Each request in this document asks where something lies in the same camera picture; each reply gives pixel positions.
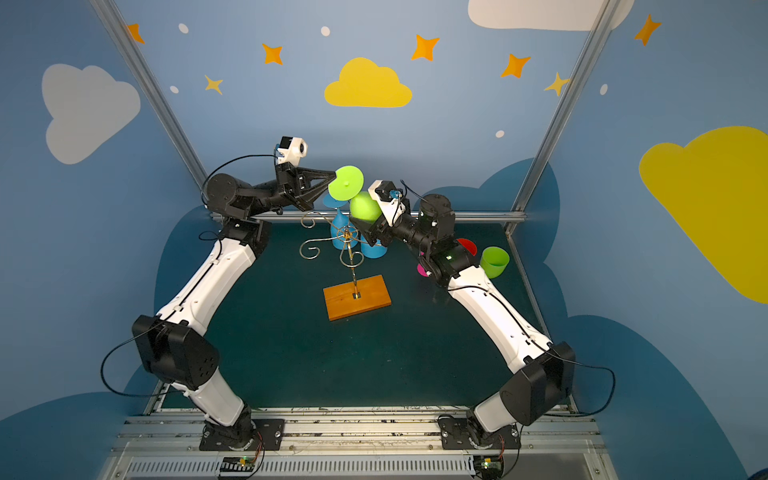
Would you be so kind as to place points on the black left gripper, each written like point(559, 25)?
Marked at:
point(287, 182)

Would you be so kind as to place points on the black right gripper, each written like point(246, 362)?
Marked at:
point(381, 219)

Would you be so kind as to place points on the green wine glass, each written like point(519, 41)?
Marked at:
point(494, 261)
point(348, 187)

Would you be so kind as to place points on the pink wine glass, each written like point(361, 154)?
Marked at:
point(424, 265)

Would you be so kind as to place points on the red wine glass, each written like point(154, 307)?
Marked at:
point(469, 246)

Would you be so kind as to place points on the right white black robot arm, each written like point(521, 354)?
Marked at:
point(542, 372)

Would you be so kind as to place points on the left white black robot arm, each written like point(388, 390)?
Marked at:
point(172, 343)

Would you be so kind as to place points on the left blue wine glass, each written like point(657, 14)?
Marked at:
point(343, 238)

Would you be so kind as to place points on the blue wine glass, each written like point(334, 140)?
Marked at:
point(372, 251)
point(343, 238)

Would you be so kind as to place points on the right blue wine glass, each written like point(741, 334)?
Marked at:
point(372, 251)

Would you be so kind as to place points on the orange wooden rack base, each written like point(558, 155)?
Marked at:
point(353, 298)

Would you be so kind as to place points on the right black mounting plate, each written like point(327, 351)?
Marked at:
point(467, 433)

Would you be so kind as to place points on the black mounting plate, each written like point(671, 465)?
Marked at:
point(467, 433)
point(267, 433)

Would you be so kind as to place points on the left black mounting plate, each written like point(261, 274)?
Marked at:
point(267, 433)

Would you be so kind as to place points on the aluminium front base rails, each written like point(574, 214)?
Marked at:
point(355, 443)

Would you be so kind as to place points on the gold wire glass rack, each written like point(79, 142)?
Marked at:
point(351, 259)

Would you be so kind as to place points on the horizontal aluminium back rail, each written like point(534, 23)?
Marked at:
point(459, 217)

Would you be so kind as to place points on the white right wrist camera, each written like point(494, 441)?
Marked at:
point(391, 200)

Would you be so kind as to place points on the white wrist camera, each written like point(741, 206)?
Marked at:
point(290, 150)
point(391, 200)

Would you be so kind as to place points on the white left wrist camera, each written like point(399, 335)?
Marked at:
point(290, 150)

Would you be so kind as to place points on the left aluminium corner post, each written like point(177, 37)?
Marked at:
point(113, 22)

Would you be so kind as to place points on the aluminium corner post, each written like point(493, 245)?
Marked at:
point(113, 22)
point(586, 61)

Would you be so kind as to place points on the right aluminium corner post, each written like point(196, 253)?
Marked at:
point(586, 61)

